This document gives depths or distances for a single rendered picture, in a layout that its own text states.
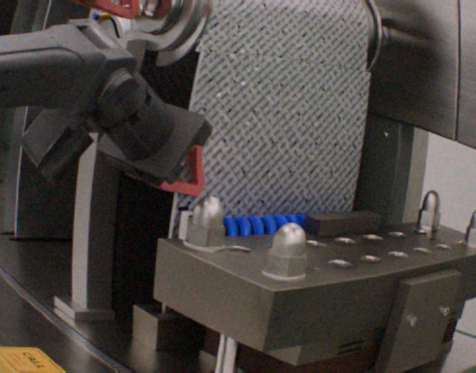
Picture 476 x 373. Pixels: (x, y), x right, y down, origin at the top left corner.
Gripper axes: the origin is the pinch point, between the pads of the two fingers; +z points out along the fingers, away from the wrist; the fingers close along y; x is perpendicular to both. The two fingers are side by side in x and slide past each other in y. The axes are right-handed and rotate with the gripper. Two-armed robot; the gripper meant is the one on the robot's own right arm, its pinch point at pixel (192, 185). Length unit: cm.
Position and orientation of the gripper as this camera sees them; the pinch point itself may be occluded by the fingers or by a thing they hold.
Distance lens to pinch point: 103.9
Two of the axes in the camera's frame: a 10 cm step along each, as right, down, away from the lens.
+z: 4.2, 5.0, 7.5
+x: 5.2, -8.1, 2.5
